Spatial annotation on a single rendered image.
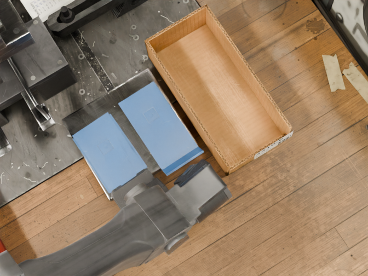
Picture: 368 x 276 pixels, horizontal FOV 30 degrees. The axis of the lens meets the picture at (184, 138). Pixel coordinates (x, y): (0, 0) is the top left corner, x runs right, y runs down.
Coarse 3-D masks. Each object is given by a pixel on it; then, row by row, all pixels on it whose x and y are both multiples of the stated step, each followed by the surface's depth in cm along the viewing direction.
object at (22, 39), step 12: (0, 0) 96; (0, 12) 95; (12, 12) 95; (0, 24) 93; (12, 24) 95; (24, 24) 95; (0, 36) 91; (12, 36) 94; (24, 36) 94; (0, 48) 92; (12, 48) 96; (24, 48) 97; (0, 60) 97
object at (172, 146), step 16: (144, 96) 114; (160, 96) 114; (128, 112) 114; (144, 112) 113; (160, 112) 113; (144, 128) 113; (160, 128) 113; (176, 128) 113; (160, 144) 112; (176, 144) 112; (192, 144) 112; (160, 160) 111; (176, 160) 111
